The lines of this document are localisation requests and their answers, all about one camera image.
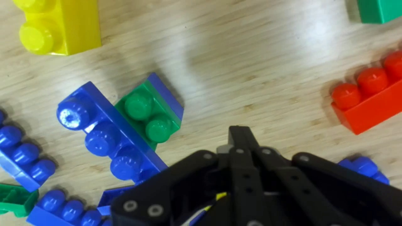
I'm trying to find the long blue block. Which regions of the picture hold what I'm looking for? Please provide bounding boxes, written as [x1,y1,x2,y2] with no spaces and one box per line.
[98,184,137,208]
[0,109,57,192]

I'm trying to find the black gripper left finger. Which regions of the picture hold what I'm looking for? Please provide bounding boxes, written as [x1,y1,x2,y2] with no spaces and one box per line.
[110,124,243,226]

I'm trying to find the small blue block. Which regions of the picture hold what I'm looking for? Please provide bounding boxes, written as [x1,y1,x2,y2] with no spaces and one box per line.
[338,154,390,185]

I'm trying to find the wide blue block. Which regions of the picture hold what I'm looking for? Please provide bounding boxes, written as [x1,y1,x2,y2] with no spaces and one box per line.
[26,188,104,226]

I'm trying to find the red long block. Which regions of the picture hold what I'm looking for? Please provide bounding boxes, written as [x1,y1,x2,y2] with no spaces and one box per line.
[330,48,402,135]

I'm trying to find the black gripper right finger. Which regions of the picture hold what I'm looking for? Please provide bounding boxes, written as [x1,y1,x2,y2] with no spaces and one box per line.
[241,124,402,226]

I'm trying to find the large yellow block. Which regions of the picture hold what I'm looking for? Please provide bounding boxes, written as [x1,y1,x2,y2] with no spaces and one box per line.
[11,0,103,56]

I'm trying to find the blue and green block stack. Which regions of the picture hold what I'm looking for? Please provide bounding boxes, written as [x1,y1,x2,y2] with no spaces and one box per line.
[55,71,186,185]

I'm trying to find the green two-stud block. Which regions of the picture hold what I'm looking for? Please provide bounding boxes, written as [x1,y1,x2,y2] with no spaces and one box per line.
[0,182,40,218]
[114,79,183,149]
[349,0,402,25]

